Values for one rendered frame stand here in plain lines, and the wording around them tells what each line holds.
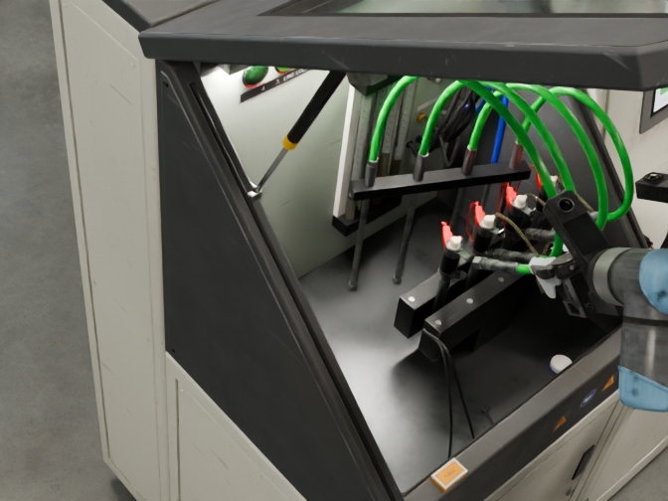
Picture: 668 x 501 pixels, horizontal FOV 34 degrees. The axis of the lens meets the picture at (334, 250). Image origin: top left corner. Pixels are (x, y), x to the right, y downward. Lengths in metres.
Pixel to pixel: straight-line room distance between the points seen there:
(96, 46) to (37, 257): 1.64
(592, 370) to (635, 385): 0.53
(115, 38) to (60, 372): 1.52
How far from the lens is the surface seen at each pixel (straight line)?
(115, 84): 1.66
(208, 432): 2.01
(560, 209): 1.48
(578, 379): 1.85
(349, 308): 2.01
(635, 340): 1.34
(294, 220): 1.91
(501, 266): 1.68
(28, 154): 3.55
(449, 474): 1.67
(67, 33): 1.73
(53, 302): 3.11
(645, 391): 1.34
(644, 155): 2.13
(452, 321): 1.83
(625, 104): 2.00
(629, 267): 1.35
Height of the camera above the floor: 2.36
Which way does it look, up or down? 47 degrees down
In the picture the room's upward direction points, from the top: 8 degrees clockwise
